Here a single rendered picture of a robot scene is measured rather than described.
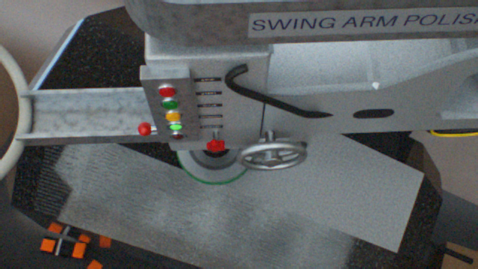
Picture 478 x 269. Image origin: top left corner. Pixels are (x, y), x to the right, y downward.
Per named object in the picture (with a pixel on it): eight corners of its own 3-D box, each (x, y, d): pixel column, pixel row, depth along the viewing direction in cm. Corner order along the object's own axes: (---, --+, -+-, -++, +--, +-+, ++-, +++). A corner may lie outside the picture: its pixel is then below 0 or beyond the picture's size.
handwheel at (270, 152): (299, 131, 127) (308, 103, 113) (303, 172, 123) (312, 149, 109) (234, 134, 127) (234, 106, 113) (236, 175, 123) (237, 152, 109)
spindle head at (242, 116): (317, 66, 137) (355, -59, 95) (327, 150, 128) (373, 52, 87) (171, 72, 135) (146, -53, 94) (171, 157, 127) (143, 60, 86)
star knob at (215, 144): (224, 132, 116) (224, 125, 113) (225, 152, 115) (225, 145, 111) (206, 133, 116) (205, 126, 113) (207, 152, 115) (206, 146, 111)
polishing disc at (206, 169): (162, 158, 151) (161, 157, 150) (202, 97, 158) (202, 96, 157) (229, 196, 147) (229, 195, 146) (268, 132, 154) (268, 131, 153)
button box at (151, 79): (199, 129, 115) (190, 63, 89) (199, 141, 114) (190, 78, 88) (160, 131, 115) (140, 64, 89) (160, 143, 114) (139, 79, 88)
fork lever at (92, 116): (305, 79, 140) (308, 69, 135) (313, 151, 132) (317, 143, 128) (27, 86, 135) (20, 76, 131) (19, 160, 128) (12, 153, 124)
